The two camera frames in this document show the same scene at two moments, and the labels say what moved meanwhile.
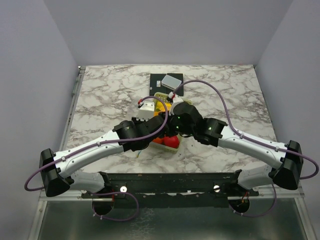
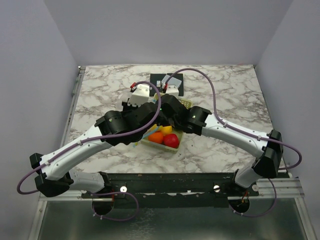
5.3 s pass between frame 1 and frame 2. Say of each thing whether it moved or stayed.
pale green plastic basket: stayed
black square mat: stayed
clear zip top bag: moved
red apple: stayed
